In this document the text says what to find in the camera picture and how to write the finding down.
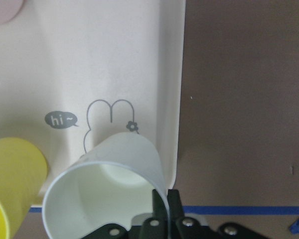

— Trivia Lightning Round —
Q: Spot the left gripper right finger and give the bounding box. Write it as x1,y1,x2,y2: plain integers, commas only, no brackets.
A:
167,189,184,221

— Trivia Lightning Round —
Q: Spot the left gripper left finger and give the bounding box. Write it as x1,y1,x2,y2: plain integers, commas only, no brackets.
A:
151,189,169,221

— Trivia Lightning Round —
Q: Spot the white plastic cup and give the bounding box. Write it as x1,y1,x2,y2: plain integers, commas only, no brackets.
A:
42,132,169,239

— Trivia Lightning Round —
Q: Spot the yellow plastic cup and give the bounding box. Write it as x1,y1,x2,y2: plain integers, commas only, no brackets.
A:
0,137,48,239

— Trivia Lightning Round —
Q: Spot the pink plastic cup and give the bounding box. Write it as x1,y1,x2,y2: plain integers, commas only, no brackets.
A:
0,0,24,24

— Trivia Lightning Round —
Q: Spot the cream serving tray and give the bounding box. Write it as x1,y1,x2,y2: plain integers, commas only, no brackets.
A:
0,0,185,212

